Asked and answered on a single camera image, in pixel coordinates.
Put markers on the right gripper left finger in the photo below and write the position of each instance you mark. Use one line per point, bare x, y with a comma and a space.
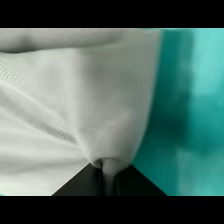
85, 185

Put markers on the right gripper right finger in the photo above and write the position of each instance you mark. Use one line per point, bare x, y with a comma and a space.
138, 185

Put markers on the grey shirt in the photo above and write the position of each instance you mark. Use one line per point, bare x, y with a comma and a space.
73, 100

